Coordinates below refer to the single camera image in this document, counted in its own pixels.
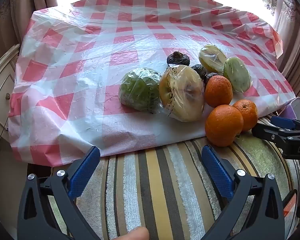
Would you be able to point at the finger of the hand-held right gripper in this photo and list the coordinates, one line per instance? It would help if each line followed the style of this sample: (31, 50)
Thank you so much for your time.
(282, 122)
(265, 131)

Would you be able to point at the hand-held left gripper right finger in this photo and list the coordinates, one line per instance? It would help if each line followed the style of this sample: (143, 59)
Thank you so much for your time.
(218, 172)

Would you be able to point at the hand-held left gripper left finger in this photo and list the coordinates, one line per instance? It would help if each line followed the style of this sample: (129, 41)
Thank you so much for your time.
(83, 173)

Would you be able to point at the purple cardboard box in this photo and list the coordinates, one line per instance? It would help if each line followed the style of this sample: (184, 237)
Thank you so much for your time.
(298, 107)

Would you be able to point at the small orange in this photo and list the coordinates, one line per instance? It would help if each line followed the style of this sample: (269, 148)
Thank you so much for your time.
(247, 113)

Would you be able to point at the large orange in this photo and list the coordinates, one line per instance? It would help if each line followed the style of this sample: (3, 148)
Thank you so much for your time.
(223, 126)

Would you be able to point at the pale green fruit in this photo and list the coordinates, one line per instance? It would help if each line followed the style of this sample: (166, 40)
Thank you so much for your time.
(236, 73)

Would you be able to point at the large yellow apple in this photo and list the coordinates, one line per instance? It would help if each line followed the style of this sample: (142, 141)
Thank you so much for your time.
(182, 95)

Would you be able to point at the small yellow-green apple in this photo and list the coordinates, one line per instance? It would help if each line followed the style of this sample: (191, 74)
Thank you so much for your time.
(211, 57)

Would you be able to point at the person's left hand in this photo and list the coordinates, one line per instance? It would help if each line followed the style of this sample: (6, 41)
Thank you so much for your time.
(136, 233)

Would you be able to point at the striped plush blanket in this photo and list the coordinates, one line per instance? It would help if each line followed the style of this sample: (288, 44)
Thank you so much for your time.
(152, 192)

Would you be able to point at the dark green wrapped fruit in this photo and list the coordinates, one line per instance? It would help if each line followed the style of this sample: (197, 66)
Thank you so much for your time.
(137, 90)

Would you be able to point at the embroidered beige curtain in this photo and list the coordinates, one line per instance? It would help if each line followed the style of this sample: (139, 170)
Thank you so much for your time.
(287, 12)

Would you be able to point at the cream cabinet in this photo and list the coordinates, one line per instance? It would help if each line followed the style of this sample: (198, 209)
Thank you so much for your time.
(0, 90)

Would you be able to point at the red checked plastic tablecloth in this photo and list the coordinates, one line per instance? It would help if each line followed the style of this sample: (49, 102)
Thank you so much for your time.
(90, 55)

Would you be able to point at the plain beige curtain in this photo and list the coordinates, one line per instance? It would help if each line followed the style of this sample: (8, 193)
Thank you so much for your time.
(22, 17)

